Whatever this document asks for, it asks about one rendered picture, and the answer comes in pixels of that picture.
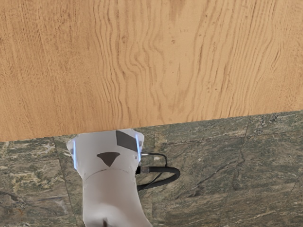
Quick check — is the black cable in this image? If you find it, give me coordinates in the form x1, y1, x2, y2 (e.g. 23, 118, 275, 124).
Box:
135, 152, 181, 192

